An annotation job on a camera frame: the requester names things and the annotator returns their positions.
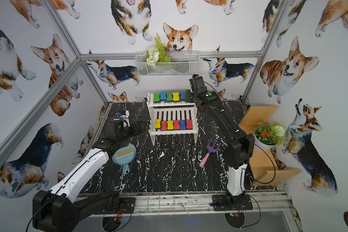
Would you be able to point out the green fern white flowers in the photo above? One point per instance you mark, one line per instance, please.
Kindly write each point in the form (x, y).
(157, 53)

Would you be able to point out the potted plant red flowers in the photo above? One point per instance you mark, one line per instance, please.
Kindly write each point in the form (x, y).
(268, 136)

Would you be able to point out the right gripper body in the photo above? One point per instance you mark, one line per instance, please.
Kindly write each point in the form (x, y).
(190, 94)

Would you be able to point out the blue eraser bottom shelf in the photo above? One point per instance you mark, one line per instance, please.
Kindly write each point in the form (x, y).
(182, 124)

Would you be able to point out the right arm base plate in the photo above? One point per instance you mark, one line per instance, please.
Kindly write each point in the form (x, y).
(226, 202)

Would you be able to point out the green eraser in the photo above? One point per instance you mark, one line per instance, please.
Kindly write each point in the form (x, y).
(169, 97)
(156, 98)

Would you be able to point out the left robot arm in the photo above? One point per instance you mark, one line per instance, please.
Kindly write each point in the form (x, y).
(58, 210)

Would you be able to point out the red eraser bottom far right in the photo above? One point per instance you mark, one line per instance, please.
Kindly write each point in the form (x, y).
(189, 125)

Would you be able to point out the green eraser top far left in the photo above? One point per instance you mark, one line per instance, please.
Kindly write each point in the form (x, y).
(156, 98)

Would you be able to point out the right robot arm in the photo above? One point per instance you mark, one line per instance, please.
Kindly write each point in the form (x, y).
(240, 145)

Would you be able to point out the yellow eraser top shelf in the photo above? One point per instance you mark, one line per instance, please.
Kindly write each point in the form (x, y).
(176, 96)

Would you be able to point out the white wire wall basket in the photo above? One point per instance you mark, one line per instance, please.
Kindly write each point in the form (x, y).
(181, 64)

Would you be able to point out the wooden corner shelf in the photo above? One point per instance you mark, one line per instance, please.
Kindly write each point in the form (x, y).
(262, 163)

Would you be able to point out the purple toy rake pink handle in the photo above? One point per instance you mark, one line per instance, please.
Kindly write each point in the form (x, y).
(212, 147)

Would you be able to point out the white wooden two-tier shelf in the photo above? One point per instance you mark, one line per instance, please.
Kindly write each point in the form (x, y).
(166, 111)

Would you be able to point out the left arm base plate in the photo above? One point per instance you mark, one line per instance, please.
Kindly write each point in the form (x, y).
(125, 206)

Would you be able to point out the red eraser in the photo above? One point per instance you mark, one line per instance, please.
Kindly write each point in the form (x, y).
(189, 125)
(163, 125)
(176, 124)

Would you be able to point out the yellow eraser bottom far left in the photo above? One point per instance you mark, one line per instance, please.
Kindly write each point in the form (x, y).
(157, 124)

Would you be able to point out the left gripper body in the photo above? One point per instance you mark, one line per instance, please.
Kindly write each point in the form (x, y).
(130, 127)

